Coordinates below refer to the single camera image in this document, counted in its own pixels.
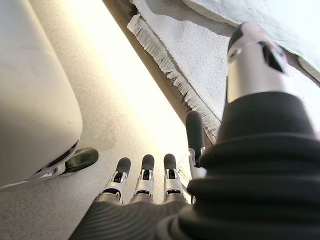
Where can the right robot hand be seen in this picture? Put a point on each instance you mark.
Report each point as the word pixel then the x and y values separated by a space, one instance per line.
pixel 250 187

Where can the white duvet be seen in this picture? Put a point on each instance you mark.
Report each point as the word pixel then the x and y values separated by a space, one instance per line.
pixel 250 12

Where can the white fringed rug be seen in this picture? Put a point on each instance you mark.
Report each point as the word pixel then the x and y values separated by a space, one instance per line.
pixel 190 50

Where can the dark right robot foot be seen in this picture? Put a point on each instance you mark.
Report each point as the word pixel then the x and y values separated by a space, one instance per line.
pixel 82 158

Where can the silver right robot leg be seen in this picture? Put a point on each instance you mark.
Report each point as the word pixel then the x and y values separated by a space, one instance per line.
pixel 30 100

